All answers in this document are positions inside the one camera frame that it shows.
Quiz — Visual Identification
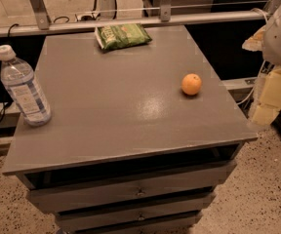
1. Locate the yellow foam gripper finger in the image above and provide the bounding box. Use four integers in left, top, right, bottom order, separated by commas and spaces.
242, 26, 265, 52
250, 66, 281, 126

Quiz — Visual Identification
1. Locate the orange fruit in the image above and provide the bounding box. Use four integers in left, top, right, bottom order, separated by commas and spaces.
181, 73, 202, 96

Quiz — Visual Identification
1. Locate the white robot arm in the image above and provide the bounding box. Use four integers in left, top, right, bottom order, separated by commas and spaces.
242, 5, 281, 126

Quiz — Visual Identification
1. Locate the green jalapeno chip bag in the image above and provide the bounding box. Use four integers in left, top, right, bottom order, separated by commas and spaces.
95, 23, 152, 51

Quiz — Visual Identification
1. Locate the white power strip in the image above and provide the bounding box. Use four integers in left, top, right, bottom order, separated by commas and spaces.
75, 13, 100, 21

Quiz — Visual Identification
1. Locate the grey drawer cabinet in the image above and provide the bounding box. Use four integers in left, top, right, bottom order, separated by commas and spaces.
3, 26, 256, 234

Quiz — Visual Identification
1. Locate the clear plastic water bottle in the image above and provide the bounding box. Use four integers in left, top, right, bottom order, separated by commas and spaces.
0, 45, 51, 126

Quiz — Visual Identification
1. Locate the white cable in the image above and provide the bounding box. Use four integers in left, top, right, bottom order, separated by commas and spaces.
237, 60, 267, 106

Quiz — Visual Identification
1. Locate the grey metal rail frame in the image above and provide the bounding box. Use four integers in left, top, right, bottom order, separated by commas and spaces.
0, 0, 281, 38

